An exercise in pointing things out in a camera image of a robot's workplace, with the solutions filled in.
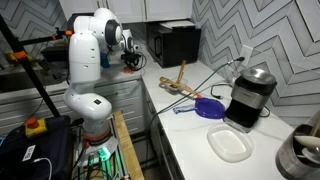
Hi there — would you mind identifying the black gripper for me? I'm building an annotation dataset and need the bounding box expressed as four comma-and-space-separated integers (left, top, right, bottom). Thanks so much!
121, 52, 142, 71

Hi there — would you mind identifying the orange heart shaped lid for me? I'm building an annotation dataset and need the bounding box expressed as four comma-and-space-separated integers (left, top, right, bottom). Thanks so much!
122, 66, 136, 75

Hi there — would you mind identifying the small clear glass bowl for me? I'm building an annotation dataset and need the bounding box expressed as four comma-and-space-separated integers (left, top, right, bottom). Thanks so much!
167, 77, 190, 93

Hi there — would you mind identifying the purple plastic lid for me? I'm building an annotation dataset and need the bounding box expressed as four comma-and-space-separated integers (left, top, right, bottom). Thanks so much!
194, 97, 227, 120

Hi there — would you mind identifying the black coffee maker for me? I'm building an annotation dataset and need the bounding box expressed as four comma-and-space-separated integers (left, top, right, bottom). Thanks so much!
223, 74, 278, 130

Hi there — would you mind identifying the clear plastic container lid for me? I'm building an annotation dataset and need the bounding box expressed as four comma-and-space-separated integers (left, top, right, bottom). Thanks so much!
206, 123, 255, 164

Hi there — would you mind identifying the blue bottle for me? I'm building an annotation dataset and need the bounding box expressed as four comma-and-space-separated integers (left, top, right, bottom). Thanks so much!
99, 51, 111, 70

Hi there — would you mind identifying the black microwave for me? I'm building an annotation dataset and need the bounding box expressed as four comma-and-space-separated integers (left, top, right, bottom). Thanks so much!
146, 21, 202, 69

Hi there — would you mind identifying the white paper sheet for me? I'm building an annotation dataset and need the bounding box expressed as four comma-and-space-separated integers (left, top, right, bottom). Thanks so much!
159, 20, 196, 31

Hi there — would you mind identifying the blue and white packet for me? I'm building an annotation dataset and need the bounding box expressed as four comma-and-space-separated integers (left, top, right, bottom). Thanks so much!
172, 104, 197, 115

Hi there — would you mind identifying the wooden board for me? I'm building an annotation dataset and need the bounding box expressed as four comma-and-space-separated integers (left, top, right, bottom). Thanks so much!
111, 110, 145, 180

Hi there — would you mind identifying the black stand with orange clamps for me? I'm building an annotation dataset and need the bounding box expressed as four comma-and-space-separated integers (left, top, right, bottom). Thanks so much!
0, 14, 74, 118

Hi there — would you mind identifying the red emergency stop button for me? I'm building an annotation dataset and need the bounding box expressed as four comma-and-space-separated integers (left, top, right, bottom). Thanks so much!
24, 117, 49, 139

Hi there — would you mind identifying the white label tag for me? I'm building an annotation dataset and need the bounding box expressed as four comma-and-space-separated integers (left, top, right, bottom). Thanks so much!
21, 144, 37, 163

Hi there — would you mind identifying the black bag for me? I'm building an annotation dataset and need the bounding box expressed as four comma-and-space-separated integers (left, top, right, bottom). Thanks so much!
0, 115, 73, 180

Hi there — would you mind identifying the steel utensil holder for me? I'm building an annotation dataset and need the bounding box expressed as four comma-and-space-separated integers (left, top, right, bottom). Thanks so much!
275, 111, 320, 180

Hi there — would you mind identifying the white spoon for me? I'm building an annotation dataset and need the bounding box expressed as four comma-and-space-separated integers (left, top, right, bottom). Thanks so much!
293, 134, 320, 150

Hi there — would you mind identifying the wooden spoon in holder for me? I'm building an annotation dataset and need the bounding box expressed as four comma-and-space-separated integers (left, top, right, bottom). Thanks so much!
309, 116, 320, 138

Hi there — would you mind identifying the silver drawer handle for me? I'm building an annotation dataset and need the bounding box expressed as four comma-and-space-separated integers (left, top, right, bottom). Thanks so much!
101, 91, 120, 99

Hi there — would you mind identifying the long black power cable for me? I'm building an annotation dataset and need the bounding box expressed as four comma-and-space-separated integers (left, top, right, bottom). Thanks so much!
145, 56, 246, 169

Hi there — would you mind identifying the white wall outlet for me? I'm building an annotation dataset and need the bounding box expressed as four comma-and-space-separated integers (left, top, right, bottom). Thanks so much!
239, 44, 254, 68

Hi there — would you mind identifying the white charging cable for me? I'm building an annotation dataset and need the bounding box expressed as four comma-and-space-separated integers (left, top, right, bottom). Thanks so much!
33, 157, 54, 180

